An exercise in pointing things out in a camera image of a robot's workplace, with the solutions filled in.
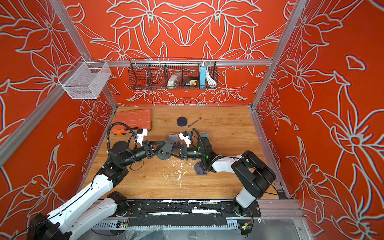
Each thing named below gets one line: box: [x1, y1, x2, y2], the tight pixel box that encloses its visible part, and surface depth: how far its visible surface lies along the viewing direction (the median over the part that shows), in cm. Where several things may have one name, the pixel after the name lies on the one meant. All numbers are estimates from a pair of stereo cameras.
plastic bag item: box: [167, 72, 182, 90], surface depth 94 cm
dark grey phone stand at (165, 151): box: [157, 141, 174, 160], surface depth 70 cm
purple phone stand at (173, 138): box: [168, 133, 181, 148], surface depth 94 cm
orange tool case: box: [112, 108, 152, 135], surface depth 109 cm
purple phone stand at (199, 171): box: [194, 161, 208, 176], surface depth 86 cm
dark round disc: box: [176, 116, 188, 127], surface depth 112 cm
